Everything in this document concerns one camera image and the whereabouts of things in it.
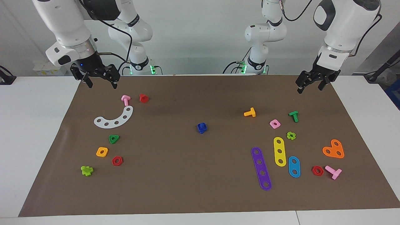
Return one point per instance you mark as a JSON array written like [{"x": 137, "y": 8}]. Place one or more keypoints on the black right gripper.
[{"x": 92, "y": 64}]

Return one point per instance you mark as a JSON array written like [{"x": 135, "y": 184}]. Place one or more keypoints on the white curved perforated plate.
[{"x": 111, "y": 124}]

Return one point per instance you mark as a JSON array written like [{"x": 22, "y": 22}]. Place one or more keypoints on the green plastic bolt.
[{"x": 294, "y": 116}]

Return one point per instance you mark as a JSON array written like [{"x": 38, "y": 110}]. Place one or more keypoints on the orange square plastic nut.
[{"x": 98, "y": 152}]

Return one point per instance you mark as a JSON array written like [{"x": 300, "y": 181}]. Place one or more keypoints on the yellow three-hole plate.
[{"x": 279, "y": 147}]

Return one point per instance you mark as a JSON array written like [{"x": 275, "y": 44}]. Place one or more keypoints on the orange plastic bolt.
[{"x": 251, "y": 113}]

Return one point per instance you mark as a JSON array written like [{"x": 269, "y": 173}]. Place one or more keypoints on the lime cross-head plastic bolt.
[{"x": 87, "y": 171}]

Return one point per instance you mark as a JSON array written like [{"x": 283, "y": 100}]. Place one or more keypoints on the red plastic bolt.
[{"x": 143, "y": 98}]

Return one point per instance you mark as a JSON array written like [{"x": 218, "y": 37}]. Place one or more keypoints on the blue square plastic nut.
[{"x": 202, "y": 130}]

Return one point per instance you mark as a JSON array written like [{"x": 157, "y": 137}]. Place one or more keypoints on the lime cross-shaped plastic nut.
[{"x": 293, "y": 136}]

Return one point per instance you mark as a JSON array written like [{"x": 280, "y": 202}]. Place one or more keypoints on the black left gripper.
[{"x": 318, "y": 75}]

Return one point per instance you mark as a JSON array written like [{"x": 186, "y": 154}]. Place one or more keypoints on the green triangle plastic nut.
[{"x": 116, "y": 140}]

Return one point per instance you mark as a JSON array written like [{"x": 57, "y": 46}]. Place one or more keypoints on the red hexagon plastic nut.
[
  {"x": 313, "y": 171},
  {"x": 114, "y": 162}
]

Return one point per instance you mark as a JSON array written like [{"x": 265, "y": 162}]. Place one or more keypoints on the purple four-hole plate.
[{"x": 261, "y": 167}]

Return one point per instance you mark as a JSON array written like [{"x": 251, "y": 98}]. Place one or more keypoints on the pink plastic bolt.
[
  {"x": 125, "y": 100},
  {"x": 334, "y": 172}
]

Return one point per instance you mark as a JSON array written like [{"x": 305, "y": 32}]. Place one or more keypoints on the brown table mat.
[{"x": 193, "y": 172}]

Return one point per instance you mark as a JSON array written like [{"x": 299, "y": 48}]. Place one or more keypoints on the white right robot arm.
[{"x": 70, "y": 28}]

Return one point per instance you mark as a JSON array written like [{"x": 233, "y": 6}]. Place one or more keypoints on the pink square plastic nut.
[{"x": 272, "y": 125}]

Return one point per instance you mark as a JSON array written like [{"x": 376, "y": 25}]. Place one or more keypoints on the blue two-hole plate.
[{"x": 294, "y": 167}]

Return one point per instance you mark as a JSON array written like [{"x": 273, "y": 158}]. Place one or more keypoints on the orange angled three-hole plate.
[{"x": 333, "y": 149}]

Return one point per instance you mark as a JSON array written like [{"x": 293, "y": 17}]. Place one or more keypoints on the blue crate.
[{"x": 394, "y": 93}]

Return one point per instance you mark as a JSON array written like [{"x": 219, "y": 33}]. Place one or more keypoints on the black tripod pole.
[{"x": 382, "y": 67}]

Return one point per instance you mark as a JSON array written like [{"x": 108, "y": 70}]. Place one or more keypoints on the black clamp stand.
[{"x": 6, "y": 76}]

